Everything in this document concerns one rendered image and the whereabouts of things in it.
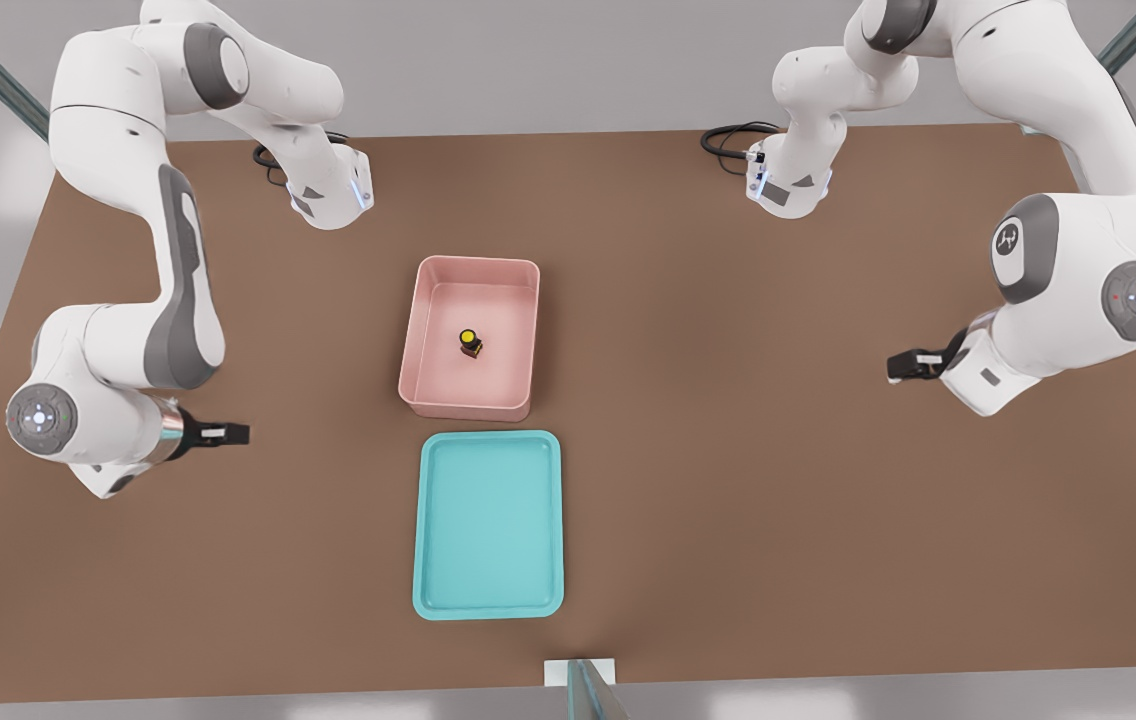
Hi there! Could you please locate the pink plastic box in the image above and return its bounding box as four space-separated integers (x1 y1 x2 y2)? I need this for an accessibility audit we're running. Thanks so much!
398 255 541 423

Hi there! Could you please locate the pale blue-green tray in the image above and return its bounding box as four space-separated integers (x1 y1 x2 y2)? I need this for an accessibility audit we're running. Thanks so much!
412 430 565 622

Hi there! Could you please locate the black cable loop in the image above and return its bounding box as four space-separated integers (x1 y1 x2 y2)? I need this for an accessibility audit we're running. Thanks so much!
700 122 782 174
252 132 351 188

